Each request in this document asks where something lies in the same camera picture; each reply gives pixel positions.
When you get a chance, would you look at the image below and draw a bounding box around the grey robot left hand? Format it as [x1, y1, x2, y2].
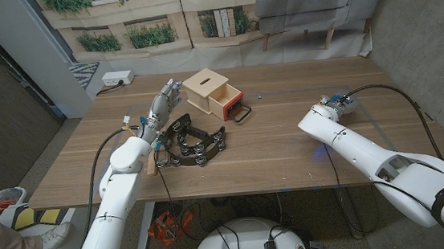
[132, 77, 188, 145]

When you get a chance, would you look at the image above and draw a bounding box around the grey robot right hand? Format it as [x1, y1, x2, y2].
[318, 90, 357, 119]

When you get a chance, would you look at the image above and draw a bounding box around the black half-moon tambourine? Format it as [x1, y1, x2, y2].
[156, 110, 230, 171]

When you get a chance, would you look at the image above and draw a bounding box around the wooden drawer with red front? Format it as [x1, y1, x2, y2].
[206, 81, 253, 125]

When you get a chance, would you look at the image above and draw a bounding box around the wooden box with slot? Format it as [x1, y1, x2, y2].
[181, 66, 233, 117]

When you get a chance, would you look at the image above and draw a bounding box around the white power strip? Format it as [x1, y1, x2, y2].
[100, 69, 136, 88]

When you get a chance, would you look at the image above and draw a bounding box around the printed room backdrop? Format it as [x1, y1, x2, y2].
[33, 0, 403, 95]

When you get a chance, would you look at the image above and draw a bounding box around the metal table leg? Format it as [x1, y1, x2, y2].
[333, 184, 365, 243]
[133, 202, 161, 249]

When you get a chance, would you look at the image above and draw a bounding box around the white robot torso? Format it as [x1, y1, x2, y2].
[189, 212, 310, 249]

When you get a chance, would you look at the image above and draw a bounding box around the white sneaker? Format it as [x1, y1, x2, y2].
[21, 221, 75, 249]

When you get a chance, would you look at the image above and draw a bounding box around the white bin with orange contents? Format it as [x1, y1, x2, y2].
[0, 186, 29, 211]

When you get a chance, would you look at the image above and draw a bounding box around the black power strip cable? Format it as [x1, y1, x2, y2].
[95, 80, 126, 96]

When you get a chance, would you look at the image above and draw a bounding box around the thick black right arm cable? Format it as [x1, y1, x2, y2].
[337, 78, 444, 169]

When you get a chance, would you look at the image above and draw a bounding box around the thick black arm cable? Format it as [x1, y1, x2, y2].
[73, 124, 151, 239]
[337, 78, 444, 169]

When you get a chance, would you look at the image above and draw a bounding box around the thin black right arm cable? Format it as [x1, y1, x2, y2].
[322, 139, 381, 238]

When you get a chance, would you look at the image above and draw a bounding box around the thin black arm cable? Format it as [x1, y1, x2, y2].
[322, 139, 381, 238]
[147, 144, 184, 249]

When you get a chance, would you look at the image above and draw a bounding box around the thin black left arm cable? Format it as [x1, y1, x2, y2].
[147, 144, 184, 249]

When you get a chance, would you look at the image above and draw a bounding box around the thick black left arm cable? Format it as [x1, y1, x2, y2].
[73, 124, 151, 239]

